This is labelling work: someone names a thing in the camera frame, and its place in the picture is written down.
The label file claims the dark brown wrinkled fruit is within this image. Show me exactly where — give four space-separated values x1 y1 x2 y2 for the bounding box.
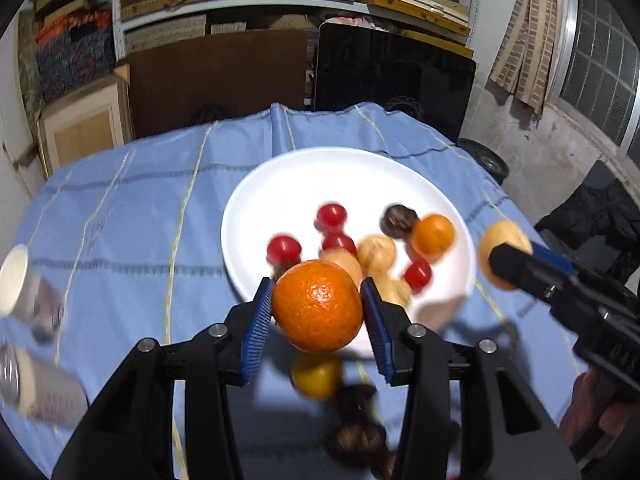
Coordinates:
380 204 418 238
327 422 388 463
340 384 377 413

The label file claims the brown board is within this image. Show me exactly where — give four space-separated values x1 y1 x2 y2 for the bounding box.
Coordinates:
116 30 311 138

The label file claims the stack of patterned fabric boxes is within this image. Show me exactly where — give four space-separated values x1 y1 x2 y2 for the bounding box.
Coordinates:
17 0 118 106

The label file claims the white drink can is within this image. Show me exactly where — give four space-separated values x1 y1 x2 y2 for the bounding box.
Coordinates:
0 345 88 428

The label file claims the blue striped tablecloth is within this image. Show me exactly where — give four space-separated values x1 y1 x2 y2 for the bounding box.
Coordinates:
10 102 591 480

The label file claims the white paper cup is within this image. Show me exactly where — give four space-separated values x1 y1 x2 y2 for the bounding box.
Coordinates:
0 244 66 341

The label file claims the wooden picture frame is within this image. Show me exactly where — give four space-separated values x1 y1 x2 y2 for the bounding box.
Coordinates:
36 77 133 178

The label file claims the black wheel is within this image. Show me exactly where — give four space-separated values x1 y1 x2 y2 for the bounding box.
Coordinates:
457 137 511 186

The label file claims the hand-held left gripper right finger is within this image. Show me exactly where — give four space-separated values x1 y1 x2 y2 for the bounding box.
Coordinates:
360 276 583 480

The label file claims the window with metal grille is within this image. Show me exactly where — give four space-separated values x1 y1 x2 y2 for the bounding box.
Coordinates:
547 0 640 148

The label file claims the brick patterned hanging sheet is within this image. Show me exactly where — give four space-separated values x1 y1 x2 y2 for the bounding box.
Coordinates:
489 0 571 121

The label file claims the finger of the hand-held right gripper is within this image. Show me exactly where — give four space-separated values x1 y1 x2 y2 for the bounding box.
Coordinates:
530 241 626 287
487 242 581 306

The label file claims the orange mandarin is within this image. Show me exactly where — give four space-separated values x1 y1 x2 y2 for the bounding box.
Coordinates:
271 260 364 353
411 214 456 257

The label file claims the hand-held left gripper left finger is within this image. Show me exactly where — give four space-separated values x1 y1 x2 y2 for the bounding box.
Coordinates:
52 276 276 480

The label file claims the black jacket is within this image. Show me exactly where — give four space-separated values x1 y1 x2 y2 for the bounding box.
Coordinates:
535 160 640 296

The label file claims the pale yellow round fruit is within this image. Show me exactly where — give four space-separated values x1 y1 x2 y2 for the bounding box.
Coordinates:
320 247 363 286
477 219 533 291
356 235 397 276
375 277 413 311

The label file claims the black panel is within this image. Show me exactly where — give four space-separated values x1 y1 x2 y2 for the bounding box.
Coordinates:
312 22 477 143

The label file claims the white metal shelf rack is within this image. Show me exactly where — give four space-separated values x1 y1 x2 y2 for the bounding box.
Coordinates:
112 0 481 56

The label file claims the person's right hand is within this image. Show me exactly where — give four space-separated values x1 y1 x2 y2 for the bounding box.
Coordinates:
557 367 640 442

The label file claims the white oval plate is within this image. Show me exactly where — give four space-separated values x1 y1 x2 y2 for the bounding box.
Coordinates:
221 146 477 333

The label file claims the yellow orange tomato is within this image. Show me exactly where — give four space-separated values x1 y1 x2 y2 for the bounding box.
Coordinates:
291 354 343 400

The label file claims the red cherry tomato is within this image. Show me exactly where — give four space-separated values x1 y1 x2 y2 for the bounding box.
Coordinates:
266 235 302 267
315 202 348 233
321 231 357 256
402 259 433 293

